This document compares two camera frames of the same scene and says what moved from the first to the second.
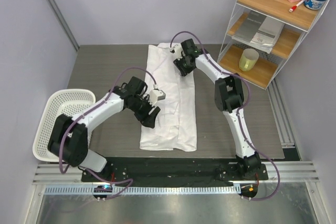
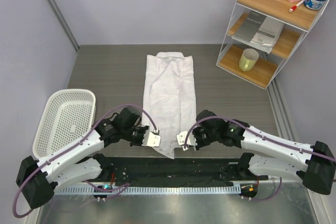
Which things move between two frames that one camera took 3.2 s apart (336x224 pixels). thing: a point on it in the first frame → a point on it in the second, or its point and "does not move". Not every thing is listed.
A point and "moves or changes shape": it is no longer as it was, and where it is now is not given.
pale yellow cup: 248,59 does not move
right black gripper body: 184,62 → 203,137
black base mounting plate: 177,171 does not move
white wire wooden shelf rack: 274,12 does not move
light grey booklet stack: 268,34 does not move
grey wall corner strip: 56,10 does not move
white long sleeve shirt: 174,128 moves or changes shape
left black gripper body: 142,108 → 137,135
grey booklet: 250,26 does not move
